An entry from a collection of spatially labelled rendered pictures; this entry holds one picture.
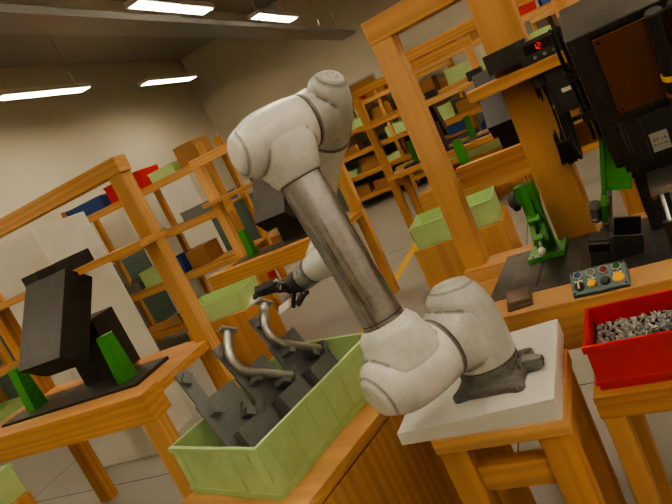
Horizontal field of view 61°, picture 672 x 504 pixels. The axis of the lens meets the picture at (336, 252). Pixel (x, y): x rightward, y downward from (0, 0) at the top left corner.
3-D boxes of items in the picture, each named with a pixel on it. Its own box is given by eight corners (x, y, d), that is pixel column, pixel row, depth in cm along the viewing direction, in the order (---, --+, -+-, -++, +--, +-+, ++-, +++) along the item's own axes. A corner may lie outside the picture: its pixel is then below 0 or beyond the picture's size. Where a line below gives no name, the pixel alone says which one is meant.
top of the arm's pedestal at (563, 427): (572, 435, 124) (566, 419, 123) (436, 455, 139) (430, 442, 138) (572, 360, 152) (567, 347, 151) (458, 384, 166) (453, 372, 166)
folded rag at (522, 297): (534, 305, 172) (530, 296, 172) (508, 313, 175) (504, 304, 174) (532, 292, 181) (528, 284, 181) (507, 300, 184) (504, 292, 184)
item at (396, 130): (489, 160, 1086) (443, 47, 1046) (350, 214, 1209) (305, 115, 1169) (491, 155, 1134) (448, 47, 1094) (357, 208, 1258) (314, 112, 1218)
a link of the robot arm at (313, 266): (325, 289, 182) (327, 257, 190) (357, 265, 172) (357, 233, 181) (297, 275, 177) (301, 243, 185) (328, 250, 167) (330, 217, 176)
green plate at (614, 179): (632, 206, 169) (630, 135, 163) (601, 208, 173) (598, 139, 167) (631, 195, 179) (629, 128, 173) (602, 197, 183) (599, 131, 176)
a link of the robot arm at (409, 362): (479, 376, 130) (410, 437, 120) (438, 376, 144) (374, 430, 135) (305, 78, 126) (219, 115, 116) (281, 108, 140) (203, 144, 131)
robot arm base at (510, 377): (541, 388, 129) (531, 367, 128) (453, 404, 141) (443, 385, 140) (550, 347, 144) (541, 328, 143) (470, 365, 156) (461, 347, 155)
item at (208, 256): (280, 310, 693) (194, 136, 652) (134, 360, 795) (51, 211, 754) (297, 293, 741) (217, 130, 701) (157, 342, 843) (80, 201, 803)
